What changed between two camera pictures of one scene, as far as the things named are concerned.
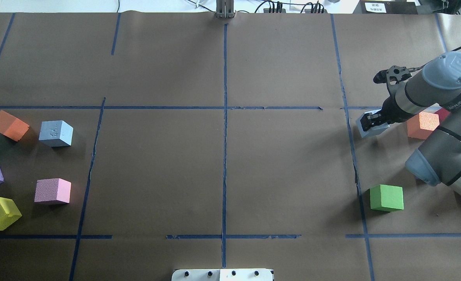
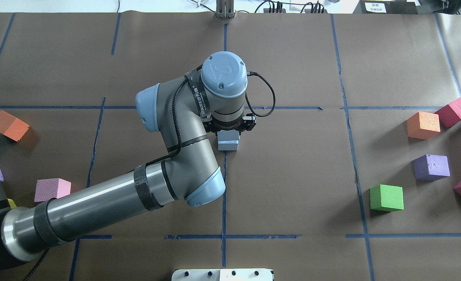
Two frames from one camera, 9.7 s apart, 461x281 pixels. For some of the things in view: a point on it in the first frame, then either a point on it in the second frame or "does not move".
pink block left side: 53,189 does not move
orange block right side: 421,126 does not move
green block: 386,198 does not move
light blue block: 56,133 to 228,138
